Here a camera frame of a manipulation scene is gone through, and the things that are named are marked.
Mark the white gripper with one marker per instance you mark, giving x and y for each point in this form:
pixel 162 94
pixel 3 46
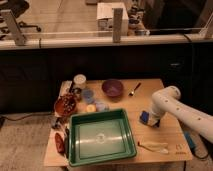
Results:
pixel 153 121

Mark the blue sponge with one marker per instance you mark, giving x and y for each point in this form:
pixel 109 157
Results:
pixel 144 117

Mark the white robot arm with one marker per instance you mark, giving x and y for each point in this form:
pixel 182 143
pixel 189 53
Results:
pixel 167 100

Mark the green plastic tray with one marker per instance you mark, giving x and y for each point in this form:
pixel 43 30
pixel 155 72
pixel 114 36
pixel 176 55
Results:
pixel 100 137

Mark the yellow banana peel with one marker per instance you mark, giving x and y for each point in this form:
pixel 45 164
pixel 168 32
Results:
pixel 155 146

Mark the blue object beside table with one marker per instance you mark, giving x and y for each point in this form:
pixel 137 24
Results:
pixel 190 142

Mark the purple bowl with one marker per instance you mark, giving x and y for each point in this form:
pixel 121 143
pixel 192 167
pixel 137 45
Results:
pixel 112 87

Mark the yellow small cup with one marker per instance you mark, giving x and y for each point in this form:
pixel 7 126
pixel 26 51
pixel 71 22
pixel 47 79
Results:
pixel 91 108

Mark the blue small cup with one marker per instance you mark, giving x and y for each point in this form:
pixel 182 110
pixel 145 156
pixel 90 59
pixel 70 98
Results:
pixel 87 96

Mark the white cup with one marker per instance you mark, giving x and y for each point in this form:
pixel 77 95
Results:
pixel 80 81

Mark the brown bowl with items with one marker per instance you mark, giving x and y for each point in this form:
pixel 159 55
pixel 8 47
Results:
pixel 65 105

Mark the red oblong object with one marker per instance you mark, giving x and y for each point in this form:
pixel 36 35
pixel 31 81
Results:
pixel 59 143

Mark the white cardboard box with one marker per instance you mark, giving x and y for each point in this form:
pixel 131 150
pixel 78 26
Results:
pixel 105 13

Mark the black office chair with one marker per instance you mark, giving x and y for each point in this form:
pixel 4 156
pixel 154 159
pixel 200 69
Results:
pixel 18 7

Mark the black handled spoon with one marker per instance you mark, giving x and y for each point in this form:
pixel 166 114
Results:
pixel 134 90

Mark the grey upright post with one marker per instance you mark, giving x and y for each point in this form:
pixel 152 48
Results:
pixel 117 24

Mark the grey left post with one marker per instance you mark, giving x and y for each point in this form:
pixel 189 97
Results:
pixel 13 26

